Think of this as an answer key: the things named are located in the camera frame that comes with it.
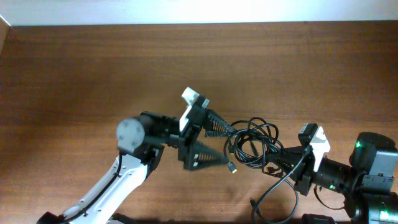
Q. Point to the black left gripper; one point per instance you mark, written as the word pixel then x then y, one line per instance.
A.
pixel 187 145

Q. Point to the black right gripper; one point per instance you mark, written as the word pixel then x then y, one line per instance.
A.
pixel 305 169

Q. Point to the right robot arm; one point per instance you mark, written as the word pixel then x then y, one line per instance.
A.
pixel 365 183

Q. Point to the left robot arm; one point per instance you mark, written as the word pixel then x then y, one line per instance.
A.
pixel 141 142

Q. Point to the black arm base clamp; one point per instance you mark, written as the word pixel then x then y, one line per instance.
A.
pixel 316 219

